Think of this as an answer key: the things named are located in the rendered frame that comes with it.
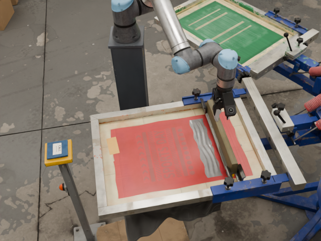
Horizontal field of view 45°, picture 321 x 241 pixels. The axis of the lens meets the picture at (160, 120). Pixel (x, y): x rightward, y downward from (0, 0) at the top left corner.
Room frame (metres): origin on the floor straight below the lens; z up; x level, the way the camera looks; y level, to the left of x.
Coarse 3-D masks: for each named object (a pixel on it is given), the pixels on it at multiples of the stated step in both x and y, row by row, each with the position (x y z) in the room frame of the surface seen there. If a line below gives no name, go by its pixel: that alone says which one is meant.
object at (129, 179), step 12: (192, 156) 1.10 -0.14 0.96; (216, 156) 1.10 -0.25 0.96; (240, 156) 1.09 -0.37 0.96; (120, 168) 1.06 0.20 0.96; (132, 168) 1.05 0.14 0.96; (204, 168) 1.03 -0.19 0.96; (120, 180) 0.99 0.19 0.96; (132, 180) 0.99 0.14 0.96; (168, 180) 0.98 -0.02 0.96; (180, 180) 0.97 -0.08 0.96; (192, 180) 0.97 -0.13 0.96; (204, 180) 0.97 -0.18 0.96; (216, 180) 0.96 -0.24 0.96; (120, 192) 0.93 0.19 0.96; (132, 192) 0.92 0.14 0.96; (144, 192) 0.92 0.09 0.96
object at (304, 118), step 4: (292, 116) 1.25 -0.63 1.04; (296, 116) 1.25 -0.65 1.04; (300, 116) 1.25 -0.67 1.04; (304, 116) 1.24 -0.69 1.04; (308, 116) 1.24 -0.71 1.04; (292, 120) 1.22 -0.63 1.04; (296, 120) 1.22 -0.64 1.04; (300, 120) 1.22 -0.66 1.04; (304, 120) 1.22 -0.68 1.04; (308, 120) 1.22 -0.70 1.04; (276, 124) 1.20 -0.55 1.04; (296, 124) 1.20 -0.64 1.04; (300, 124) 1.20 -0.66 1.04; (304, 124) 1.20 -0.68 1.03; (308, 124) 1.20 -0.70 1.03; (300, 128) 1.20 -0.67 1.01; (304, 128) 1.20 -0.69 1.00; (308, 128) 1.21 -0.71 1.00; (280, 132) 1.19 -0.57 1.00; (284, 132) 1.19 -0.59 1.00
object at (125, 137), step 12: (168, 120) 1.34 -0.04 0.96; (180, 120) 1.34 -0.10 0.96; (204, 120) 1.33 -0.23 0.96; (228, 120) 1.32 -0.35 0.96; (120, 132) 1.28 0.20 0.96; (132, 132) 1.27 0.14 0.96; (192, 132) 1.25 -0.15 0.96; (228, 132) 1.24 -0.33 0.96; (120, 144) 1.20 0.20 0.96; (132, 144) 1.19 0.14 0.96; (192, 144) 1.18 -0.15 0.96; (120, 156) 1.12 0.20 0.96; (132, 156) 1.12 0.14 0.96
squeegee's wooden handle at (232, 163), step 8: (208, 104) 1.34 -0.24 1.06; (208, 112) 1.33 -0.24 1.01; (216, 128) 1.20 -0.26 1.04; (216, 136) 1.18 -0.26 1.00; (224, 136) 1.13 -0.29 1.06; (224, 144) 1.08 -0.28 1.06; (224, 152) 1.07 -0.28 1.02; (232, 152) 1.04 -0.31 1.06; (232, 160) 0.99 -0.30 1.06; (232, 168) 0.97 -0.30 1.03
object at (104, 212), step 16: (112, 112) 1.38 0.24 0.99; (128, 112) 1.38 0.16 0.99; (144, 112) 1.38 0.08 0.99; (160, 112) 1.39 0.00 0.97; (240, 112) 1.34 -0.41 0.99; (96, 128) 1.28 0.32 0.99; (96, 144) 1.18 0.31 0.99; (256, 144) 1.13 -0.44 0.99; (96, 160) 1.08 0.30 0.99; (96, 176) 0.99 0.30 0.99; (96, 192) 0.91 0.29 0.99; (192, 192) 0.89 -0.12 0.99; (208, 192) 0.88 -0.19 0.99; (112, 208) 0.83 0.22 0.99; (128, 208) 0.82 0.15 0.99; (144, 208) 0.82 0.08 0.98; (160, 208) 0.83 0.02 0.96
